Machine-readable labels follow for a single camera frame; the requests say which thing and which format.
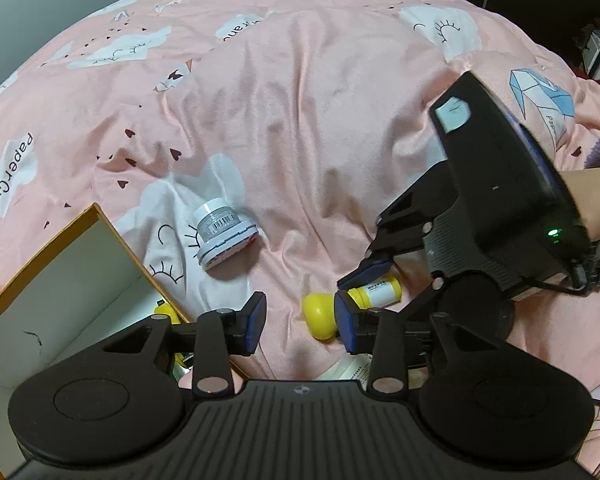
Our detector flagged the yellow bottle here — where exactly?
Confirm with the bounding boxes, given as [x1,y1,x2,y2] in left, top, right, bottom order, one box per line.
[301,280,404,344]

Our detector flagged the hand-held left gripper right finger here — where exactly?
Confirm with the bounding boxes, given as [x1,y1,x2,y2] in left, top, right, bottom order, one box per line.
[334,291,502,397]

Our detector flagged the white bottle with dotted cap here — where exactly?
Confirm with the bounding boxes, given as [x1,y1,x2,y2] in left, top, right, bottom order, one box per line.
[185,198,260,272]

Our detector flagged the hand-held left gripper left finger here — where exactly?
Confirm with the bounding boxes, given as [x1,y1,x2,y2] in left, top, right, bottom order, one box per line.
[100,291,268,397]

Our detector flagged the black cable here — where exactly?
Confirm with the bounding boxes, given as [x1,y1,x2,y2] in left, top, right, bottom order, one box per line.
[525,259,600,295]

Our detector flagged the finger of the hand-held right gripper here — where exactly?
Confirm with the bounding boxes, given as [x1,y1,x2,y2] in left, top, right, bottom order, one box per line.
[336,160,449,291]
[399,277,447,324]

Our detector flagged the orange cardboard box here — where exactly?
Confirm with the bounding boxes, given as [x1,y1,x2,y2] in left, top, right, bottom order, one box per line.
[0,202,197,480]

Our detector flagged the flat white labelled package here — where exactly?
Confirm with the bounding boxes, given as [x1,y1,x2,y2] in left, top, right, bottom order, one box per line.
[316,352,381,392]

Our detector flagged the person's right forearm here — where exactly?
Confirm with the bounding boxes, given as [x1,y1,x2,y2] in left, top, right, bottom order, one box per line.
[555,119,600,242]

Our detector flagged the pink printed blanket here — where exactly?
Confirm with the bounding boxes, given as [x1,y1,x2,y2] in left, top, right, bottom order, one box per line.
[0,0,600,480]

